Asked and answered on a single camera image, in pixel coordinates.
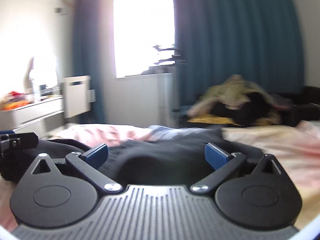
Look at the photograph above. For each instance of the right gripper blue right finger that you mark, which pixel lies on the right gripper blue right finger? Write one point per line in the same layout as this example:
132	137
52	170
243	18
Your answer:
216	157

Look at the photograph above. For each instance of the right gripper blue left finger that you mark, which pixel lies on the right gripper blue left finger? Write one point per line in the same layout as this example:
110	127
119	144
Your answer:
96	156

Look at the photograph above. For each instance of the black shorts garment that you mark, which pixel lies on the black shorts garment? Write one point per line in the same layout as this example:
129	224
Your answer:
177	157

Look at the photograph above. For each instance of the pile of clothes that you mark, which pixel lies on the pile of clothes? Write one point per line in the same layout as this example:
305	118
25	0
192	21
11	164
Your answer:
240	103

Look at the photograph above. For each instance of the metal clothes drying rack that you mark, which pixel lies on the metal clothes drying rack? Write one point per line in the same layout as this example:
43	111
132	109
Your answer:
168	55

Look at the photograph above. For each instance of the colourful clutter on desk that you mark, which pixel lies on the colourful clutter on desk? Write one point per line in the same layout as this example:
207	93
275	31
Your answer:
13	100

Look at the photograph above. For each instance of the white desk with drawers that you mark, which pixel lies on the white desk with drawers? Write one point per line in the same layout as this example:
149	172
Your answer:
43	118

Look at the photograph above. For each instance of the pastel pink blue bed sheet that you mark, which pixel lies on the pastel pink blue bed sheet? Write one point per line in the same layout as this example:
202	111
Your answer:
296	148

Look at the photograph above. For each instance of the teal curtain right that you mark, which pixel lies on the teal curtain right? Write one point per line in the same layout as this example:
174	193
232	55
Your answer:
257	39

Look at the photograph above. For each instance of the teal curtain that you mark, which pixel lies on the teal curtain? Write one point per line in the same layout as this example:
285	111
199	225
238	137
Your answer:
87	57
257	39

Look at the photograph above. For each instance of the teal curtain left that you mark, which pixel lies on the teal curtain left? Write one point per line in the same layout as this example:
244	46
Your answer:
87	57

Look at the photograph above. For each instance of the white wall heater panel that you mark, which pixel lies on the white wall heater panel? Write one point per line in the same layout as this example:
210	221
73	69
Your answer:
75	95

